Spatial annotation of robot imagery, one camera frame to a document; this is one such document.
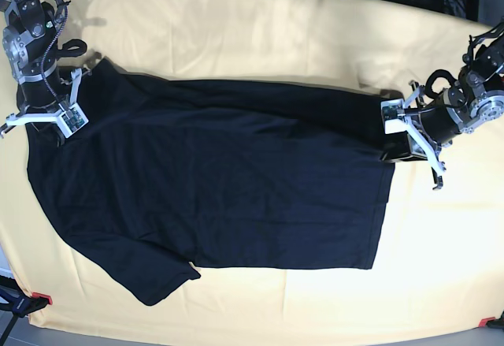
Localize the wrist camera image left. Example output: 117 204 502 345
56 102 88 138

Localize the red-black clamp right corner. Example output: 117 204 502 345
479 313 504 330

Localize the red-black clamp left corner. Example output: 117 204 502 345
1 290 53 318

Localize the dark navy T-shirt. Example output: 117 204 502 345
27 61 395 306

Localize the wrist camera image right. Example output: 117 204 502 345
380 99 406 135

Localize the yellow table cloth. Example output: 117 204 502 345
1 0 503 345

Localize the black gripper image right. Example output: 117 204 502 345
381 80 458 191

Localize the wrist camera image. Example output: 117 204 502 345
56 102 88 138
380 99 406 135

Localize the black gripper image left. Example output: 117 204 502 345
1 68 91 147

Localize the red-black clamp corner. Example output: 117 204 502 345
479 313 504 330
1 290 53 318

